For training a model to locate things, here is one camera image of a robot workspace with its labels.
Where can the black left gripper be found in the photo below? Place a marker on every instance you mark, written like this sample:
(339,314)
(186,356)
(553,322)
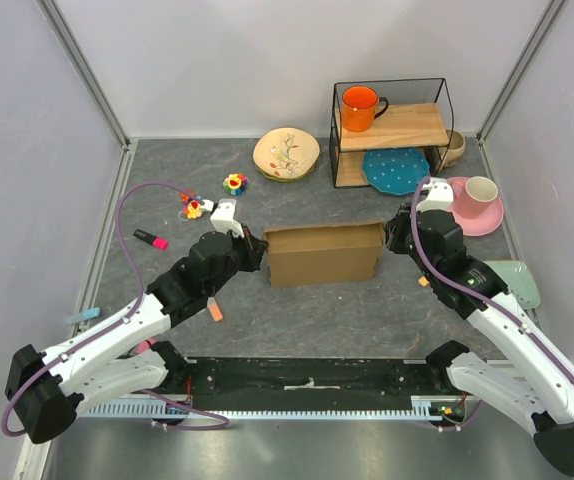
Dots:
(254,249)

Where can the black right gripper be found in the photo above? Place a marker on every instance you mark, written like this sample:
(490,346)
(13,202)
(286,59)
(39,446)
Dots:
(395,228)

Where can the brown cardboard box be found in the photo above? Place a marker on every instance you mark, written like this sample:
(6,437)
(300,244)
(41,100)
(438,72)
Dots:
(323,254)

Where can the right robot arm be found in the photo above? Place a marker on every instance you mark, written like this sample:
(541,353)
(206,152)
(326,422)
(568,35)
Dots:
(542,400)

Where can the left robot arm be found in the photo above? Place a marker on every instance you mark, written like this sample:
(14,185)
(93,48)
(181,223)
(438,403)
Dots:
(47,390)

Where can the blue dotted plate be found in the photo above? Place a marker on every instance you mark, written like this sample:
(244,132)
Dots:
(395,171)

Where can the rainbow flower plush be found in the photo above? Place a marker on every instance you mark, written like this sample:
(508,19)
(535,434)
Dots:
(235,184)

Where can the orange highlighter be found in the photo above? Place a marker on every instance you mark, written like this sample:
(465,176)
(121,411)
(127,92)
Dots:
(214,310)

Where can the pink cup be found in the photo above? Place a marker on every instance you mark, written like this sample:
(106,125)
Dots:
(472,196)

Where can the small orange toy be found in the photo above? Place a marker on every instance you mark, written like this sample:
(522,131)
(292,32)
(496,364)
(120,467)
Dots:
(187,196)

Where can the pink saucer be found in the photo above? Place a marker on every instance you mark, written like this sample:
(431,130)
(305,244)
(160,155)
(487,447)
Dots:
(484,224)

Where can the pink black highlighter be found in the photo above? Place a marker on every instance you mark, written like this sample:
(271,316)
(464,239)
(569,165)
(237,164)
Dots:
(151,239)

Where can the cream bird plate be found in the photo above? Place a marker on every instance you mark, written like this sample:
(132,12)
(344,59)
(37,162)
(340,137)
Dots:
(286,154)

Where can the beige ceramic cup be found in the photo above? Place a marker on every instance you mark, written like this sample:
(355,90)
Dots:
(453,151)

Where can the orange mug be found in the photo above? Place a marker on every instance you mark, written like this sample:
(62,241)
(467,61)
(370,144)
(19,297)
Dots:
(360,106)

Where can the mint green square plate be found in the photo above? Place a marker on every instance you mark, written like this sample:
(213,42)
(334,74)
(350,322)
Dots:
(519,280)

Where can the light blue highlighter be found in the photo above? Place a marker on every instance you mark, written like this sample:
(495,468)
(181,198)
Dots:
(84,316)

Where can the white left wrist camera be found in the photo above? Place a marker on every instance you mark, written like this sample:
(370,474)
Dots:
(223,218)

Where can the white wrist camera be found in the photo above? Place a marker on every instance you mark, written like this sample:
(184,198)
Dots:
(437,194)
(223,218)

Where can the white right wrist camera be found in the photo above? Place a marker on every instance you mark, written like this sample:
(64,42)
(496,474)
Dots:
(437,194)

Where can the yellow flower keychain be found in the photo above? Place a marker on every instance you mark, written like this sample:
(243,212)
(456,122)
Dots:
(192,209)

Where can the black wire wooden shelf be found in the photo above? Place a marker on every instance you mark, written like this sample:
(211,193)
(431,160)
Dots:
(408,113)

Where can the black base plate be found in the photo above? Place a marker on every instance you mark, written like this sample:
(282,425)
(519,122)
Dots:
(212,376)

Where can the grey cable duct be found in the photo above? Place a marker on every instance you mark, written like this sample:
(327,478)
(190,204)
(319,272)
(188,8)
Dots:
(147,408)

